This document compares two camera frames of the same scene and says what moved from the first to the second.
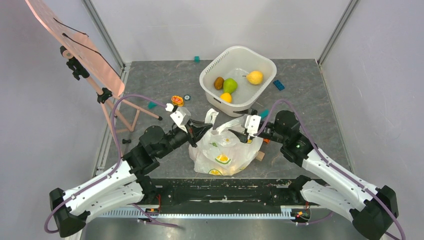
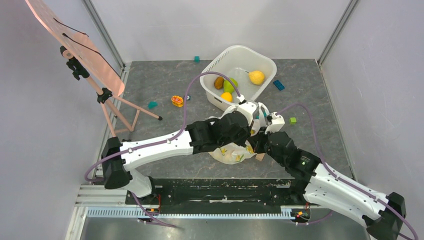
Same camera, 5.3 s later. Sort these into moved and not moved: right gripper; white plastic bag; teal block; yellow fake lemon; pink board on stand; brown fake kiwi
Moved: right gripper; white plastic bag
Not moved: pink board on stand; brown fake kiwi; teal block; yellow fake lemon
